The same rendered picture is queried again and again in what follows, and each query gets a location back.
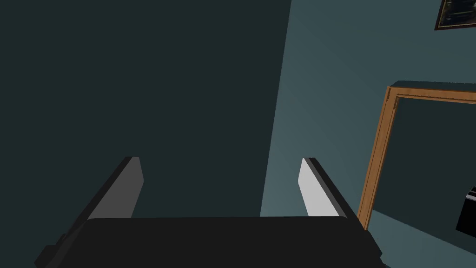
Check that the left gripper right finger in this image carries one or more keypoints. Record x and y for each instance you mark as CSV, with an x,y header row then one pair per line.
x,y
319,193

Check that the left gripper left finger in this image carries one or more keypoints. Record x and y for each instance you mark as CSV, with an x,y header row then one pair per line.
x,y
121,191

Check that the black appliance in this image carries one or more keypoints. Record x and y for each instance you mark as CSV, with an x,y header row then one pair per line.
x,y
468,216

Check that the dark framed wall picture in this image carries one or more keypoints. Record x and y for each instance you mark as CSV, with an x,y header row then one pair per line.
x,y
458,14

